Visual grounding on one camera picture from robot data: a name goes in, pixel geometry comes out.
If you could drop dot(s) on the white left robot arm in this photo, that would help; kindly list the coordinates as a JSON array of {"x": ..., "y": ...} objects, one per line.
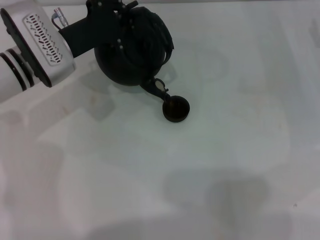
[{"x": 12, "y": 75}]

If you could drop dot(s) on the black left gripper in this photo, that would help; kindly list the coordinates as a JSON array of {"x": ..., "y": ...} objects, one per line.
[{"x": 92, "y": 27}]

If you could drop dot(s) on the small black teacup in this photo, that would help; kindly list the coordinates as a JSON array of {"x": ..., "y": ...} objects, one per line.
[{"x": 176, "y": 110}]

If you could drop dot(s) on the left wrist camera housing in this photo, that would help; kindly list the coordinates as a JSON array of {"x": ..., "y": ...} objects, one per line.
[{"x": 42, "y": 45}]

